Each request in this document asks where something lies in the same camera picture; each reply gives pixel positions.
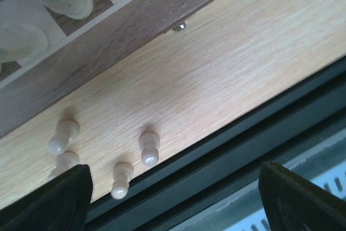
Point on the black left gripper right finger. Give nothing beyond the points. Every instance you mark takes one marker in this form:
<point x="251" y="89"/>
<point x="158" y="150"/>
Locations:
<point x="292" y="202"/>

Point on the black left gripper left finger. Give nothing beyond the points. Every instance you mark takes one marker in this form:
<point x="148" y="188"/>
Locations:
<point x="60" y="204"/>

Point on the white pawn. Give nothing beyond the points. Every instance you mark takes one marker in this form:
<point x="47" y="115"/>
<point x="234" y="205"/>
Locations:
<point x="66" y="133"/>
<point x="64" y="162"/>
<point x="149" y="144"/>

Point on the white pawn front low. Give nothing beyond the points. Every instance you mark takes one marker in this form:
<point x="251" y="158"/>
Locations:
<point x="123" y="173"/>

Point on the wooden chess board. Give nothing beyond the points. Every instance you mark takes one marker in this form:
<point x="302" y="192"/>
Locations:
<point x="115" y="36"/>

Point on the light blue cable duct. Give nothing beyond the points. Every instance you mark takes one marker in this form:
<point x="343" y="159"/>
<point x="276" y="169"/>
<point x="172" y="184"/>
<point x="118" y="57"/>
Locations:
<point x="323" y="165"/>

